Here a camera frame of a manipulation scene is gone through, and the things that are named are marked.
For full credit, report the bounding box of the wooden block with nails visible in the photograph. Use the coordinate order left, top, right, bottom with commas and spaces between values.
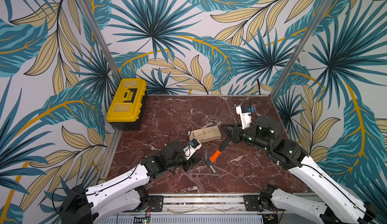
188, 126, 221, 143

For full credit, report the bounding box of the claw hammer orange black handle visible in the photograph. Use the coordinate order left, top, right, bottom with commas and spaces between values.
204, 136, 231, 173

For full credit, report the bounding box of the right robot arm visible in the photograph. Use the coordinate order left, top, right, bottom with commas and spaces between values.
216, 116, 378, 224

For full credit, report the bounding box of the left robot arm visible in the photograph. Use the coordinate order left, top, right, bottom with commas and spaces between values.
57, 138, 202, 224

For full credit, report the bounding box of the yellow black toolbox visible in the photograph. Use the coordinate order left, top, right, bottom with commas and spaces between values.
106, 78, 147, 131

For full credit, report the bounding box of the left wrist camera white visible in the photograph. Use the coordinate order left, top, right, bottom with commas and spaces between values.
183, 138, 202, 160

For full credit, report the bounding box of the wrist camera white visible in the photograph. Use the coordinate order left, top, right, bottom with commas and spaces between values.
236, 105, 255, 129
183, 138, 202, 160

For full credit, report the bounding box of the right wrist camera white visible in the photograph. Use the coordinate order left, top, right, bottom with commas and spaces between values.
236, 105, 255, 129

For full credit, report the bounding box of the aluminium front rail frame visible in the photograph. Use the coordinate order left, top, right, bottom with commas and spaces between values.
68, 193, 333, 224

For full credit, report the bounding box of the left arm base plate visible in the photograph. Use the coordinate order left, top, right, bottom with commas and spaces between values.
142, 195, 164, 213

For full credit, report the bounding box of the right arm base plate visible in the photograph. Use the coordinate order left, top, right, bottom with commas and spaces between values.
243, 194, 282, 212

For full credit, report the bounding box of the right aluminium corner post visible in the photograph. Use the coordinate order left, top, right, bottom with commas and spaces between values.
270, 0, 334, 100

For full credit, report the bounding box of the aluminium corner post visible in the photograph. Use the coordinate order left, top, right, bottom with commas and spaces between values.
270, 0, 334, 100
75, 0, 123, 82

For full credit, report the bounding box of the left aluminium corner post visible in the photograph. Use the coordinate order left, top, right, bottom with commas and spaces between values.
75, 0, 123, 82

